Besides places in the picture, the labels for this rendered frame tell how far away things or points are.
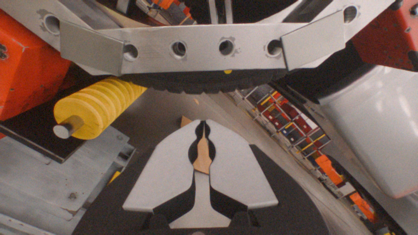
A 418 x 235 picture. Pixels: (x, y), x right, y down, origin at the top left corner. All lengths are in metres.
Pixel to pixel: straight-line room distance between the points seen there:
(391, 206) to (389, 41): 2.16
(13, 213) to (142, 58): 0.49
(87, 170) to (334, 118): 0.60
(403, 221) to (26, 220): 2.43
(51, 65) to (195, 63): 0.17
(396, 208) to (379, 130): 1.92
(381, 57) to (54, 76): 0.41
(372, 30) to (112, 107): 0.33
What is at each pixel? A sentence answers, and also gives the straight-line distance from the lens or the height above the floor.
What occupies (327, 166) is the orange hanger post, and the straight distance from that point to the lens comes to 4.17.
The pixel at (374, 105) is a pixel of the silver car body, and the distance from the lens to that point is 0.41.
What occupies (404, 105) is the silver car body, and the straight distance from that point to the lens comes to 0.46.
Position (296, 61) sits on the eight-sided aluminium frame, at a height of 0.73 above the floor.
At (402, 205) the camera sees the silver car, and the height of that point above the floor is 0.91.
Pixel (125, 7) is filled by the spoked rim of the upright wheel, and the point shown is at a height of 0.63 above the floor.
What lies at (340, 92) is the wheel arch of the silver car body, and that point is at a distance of 0.36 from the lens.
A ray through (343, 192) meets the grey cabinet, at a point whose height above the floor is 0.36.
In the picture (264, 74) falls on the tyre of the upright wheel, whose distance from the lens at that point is 0.26.
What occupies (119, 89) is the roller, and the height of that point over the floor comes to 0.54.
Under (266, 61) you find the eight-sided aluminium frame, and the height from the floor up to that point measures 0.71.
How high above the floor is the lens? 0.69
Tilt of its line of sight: 19 degrees down
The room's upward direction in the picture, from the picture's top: 47 degrees clockwise
